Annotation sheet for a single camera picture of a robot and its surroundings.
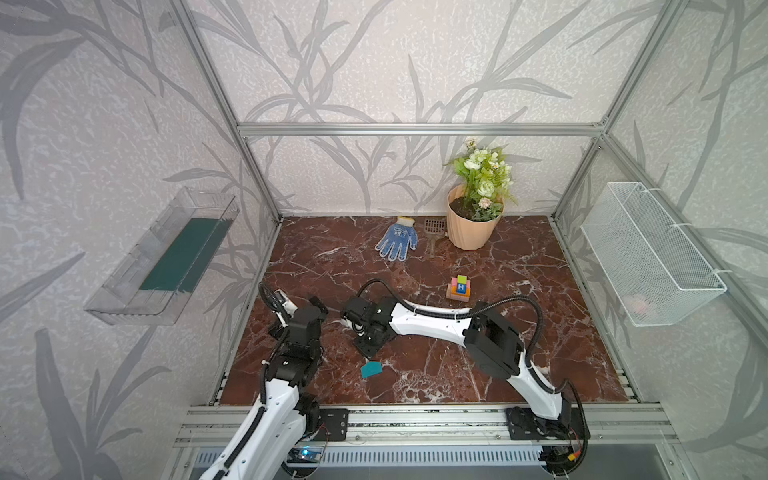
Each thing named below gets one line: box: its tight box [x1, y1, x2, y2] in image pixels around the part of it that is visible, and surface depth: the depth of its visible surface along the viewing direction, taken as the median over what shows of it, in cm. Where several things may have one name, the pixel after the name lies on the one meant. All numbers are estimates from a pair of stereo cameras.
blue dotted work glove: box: [375, 216, 418, 261], surface depth 115 cm
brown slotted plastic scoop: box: [424, 218, 446, 256], surface depth 117 cm
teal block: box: [360, 361, 383, 379], surface depth 84 cm
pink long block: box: [446, 288, 470, 302], surface depth 97 cm
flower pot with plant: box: [445, 139, 518, 251], surface depth 99 cm
